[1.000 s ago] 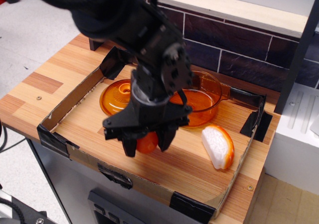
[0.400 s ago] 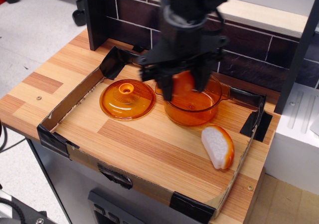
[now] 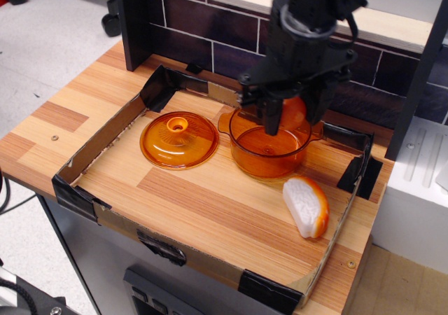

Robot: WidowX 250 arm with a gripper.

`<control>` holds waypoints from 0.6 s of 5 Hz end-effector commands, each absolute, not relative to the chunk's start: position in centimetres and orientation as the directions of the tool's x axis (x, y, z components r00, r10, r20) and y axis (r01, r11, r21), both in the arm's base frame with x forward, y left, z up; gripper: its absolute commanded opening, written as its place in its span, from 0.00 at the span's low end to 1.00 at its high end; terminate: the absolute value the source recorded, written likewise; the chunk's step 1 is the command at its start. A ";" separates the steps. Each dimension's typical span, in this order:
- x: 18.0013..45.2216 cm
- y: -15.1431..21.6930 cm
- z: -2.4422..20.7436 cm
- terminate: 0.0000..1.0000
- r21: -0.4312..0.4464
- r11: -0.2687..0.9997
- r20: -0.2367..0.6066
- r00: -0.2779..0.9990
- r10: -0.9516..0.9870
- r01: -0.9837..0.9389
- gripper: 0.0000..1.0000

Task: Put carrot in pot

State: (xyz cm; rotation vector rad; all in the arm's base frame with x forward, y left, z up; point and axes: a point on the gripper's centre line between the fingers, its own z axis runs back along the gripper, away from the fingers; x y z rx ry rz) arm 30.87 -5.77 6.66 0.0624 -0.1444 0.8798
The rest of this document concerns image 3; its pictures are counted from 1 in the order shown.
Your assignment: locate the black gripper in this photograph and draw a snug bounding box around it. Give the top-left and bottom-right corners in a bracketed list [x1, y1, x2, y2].
[239, 0, 358, 136]

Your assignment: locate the orange toy carrot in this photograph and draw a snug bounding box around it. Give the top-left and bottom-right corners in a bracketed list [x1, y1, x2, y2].
[279, 97, 307, 131]

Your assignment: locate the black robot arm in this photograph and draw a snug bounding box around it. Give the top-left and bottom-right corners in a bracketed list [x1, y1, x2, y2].
[238, 0, 368, 136]

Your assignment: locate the orange transparent pot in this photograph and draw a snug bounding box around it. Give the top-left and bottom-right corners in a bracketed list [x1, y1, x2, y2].
[218, 109, 323, 179]

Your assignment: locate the orange transparent pot lid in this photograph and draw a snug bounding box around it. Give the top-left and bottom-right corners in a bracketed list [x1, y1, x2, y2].
[139, 111, 219, 170]

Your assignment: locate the cardboard fence with black tape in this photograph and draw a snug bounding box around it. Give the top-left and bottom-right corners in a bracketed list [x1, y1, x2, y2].
[50, 66, 381, 314]

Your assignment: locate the dark brick backsplash panel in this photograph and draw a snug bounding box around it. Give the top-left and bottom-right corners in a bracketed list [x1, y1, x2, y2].
[145, 0, 448, 130]

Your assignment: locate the white orange toy bread slice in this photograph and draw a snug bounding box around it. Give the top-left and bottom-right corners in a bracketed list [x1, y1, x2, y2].
[283, 176, 330, 239]

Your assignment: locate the light wooden shelf board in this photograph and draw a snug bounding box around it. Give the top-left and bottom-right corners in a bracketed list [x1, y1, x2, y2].
[214, 0, 433, 54]

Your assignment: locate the white side block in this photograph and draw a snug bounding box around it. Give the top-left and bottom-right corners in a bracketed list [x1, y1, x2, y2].
[372, 117, 447, 273]

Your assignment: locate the black caster wheel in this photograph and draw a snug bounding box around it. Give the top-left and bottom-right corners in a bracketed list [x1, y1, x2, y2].
[101, 0, 121, 37]

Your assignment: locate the black right shelf post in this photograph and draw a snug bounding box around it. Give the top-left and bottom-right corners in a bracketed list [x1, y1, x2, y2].
[384, 0, 447, 161]

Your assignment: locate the black shelf post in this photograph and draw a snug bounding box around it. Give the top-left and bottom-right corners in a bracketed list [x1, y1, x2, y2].
[117, 0, 153, 71]
[384, 0, 447, 161]

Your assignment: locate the black left shelf post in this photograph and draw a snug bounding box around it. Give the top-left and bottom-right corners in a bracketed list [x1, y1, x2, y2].
[117, 0, 153, 71]

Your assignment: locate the black cable bundle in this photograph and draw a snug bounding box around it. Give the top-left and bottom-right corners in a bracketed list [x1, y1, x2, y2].
[0, 276, 39, 315]

